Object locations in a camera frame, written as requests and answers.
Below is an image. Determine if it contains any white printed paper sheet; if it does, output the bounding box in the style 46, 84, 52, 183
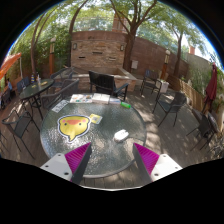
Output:
52, 100, 69, 113

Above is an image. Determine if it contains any dark metal chair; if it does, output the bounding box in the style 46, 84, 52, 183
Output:
155, 92, 187, 125
2, 110, 40, 158
194, 112, 219, 145

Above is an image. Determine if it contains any white book stack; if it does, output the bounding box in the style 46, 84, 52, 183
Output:
92, 93, 110, 104

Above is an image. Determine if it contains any dark chair back right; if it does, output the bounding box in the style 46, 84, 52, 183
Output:
140, 69, 162, 97

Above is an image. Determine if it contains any green marker tube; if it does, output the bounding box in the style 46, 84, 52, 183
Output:
121, 102, 131, 109

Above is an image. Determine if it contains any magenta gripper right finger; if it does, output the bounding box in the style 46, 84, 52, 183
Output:
133, 143, 159, 184

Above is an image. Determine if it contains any stone fountain wall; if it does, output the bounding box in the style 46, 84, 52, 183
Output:
71, 31, 126, 68

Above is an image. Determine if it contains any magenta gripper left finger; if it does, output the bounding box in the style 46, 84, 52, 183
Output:
65, 143, 92, 185

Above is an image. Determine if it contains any dark metal chair left front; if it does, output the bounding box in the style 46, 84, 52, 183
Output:
2, 110, 40, 158

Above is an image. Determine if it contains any dark metal chair far right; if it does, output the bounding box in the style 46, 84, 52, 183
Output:
194, 112, 219, 145

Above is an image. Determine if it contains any colourful picture book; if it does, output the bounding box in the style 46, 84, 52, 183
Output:
70, 94, 92, 103

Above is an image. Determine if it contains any round glass patio table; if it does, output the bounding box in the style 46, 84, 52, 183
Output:
40, 103, 146, 178

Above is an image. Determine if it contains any dark wicker chair left of table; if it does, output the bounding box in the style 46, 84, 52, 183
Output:
41, 79, 79, 110

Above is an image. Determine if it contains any closed maroon patio umbrella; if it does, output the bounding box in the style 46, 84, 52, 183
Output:
202, 63, 217, 112

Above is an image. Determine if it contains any small yellow sticker card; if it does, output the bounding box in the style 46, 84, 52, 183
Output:
90, 114, 102, 124

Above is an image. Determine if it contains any black chair behind table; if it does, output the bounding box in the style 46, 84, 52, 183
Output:
89, 71, 128, 101

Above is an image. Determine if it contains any orange canopy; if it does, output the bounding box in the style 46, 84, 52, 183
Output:
0, 53, 21, 80

